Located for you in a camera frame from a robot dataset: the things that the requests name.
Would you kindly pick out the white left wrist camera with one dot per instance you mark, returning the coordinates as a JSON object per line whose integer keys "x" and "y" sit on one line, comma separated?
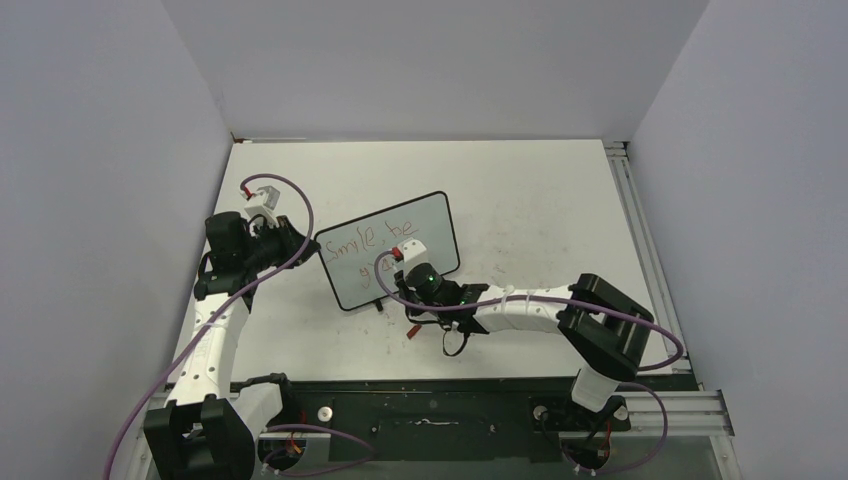
{"x": 261, "y": 203}

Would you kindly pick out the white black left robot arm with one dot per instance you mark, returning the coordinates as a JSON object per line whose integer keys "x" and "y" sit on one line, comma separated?
{"x": 205, "y": 430}

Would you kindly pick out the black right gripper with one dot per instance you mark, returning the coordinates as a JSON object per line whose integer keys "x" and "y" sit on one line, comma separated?
{"x": 406, "y": 293}

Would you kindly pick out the red marker cap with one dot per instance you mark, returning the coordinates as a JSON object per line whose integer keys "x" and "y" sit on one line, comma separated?
{"x": 413, "y": 331}

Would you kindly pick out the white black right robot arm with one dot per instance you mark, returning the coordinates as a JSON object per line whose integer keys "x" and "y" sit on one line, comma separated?
{"x": 608, "y": 329}

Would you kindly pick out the aluminium rail frame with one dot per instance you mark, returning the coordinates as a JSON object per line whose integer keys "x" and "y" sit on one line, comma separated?
{"x": 700, "y": 417}

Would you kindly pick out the black base frame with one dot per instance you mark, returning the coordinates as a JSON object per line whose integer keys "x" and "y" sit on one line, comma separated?
{"x": 447, "y": 420}

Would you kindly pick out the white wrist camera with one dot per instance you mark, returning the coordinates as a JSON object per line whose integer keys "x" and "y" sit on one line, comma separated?
{"x": 410, "y": 253}
{"x": 261, "y": 203}

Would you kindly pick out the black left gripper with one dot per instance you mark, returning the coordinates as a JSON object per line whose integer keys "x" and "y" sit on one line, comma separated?
{"x": 286, "y": 234}

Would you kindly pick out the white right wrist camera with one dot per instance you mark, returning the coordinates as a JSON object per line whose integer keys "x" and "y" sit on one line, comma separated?
{"x": 410, "y": 253}

